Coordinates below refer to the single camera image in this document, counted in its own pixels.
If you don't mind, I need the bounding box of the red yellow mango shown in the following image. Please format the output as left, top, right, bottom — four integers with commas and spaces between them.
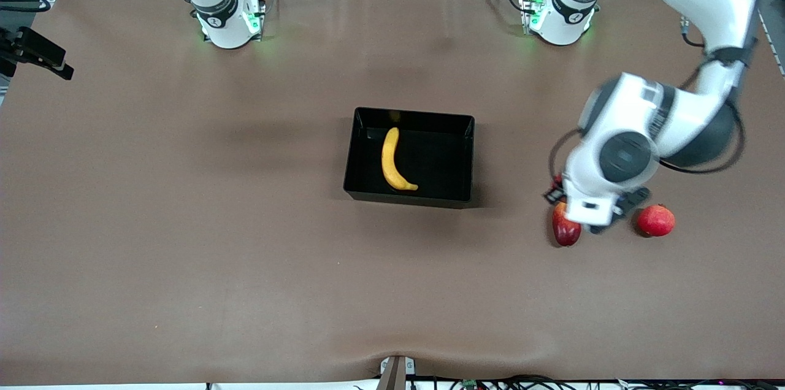
551, 201, 582, 248

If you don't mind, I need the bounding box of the black cable bundle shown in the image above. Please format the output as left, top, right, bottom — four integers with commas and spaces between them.
353, 375, 785, 390

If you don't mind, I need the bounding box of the red pomegranate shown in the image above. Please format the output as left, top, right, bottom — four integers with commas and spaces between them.
636, 204, 676, 238

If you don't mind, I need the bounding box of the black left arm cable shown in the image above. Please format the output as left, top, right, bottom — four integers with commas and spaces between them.
548, 40, 748, 185

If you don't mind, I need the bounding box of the yellow banana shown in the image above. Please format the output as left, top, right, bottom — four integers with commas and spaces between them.
381, 127, 419, 191

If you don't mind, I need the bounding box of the black plastic box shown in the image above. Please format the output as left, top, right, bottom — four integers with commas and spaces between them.
343, 107, 476, 210

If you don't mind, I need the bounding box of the brown silver camera mount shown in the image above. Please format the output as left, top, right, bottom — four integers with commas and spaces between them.
379, 355, 416, 390

